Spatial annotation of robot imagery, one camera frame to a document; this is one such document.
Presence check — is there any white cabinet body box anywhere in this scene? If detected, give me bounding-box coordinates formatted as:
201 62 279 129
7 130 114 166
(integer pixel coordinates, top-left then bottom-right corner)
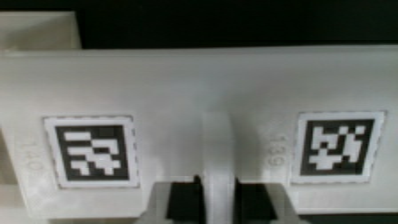
0 11 82 52

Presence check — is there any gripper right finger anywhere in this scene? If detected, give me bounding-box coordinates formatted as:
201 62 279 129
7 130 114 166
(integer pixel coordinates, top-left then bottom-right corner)
235 182 300 224

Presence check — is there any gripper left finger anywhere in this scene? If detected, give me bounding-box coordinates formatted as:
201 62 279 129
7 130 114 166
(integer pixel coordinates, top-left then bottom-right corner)
140 176 206 224

